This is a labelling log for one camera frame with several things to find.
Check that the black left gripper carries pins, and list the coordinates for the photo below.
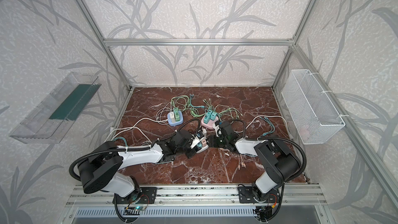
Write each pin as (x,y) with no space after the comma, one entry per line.
(193,144)

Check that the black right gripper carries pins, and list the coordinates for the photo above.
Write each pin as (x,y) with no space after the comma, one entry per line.
(217,131)

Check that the white power strip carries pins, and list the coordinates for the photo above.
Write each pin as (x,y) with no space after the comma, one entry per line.
(201,145)

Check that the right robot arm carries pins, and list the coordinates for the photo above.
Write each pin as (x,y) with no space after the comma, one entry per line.
(283,160)

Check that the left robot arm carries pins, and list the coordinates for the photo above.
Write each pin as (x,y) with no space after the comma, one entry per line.
(99,170)

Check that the light green charger plug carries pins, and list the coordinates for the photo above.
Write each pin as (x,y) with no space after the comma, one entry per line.
(176,114)

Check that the blue power strip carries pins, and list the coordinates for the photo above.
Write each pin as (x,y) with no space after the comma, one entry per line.
(173,120)

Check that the pink power strip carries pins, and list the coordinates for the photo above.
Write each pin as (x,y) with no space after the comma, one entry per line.
(208,123)

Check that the teal chargers on pink strip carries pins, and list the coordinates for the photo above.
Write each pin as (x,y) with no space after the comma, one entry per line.
(210,115)

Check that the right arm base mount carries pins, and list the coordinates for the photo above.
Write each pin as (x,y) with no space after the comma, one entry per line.
(250,194)

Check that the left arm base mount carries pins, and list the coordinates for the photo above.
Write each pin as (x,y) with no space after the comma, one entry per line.
(146,195)

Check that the white wire mesh basket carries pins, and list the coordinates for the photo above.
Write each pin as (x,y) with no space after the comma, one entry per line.
(313,113)

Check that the clear plastic wall shelf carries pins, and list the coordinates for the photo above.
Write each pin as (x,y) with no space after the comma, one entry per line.
(49,122)

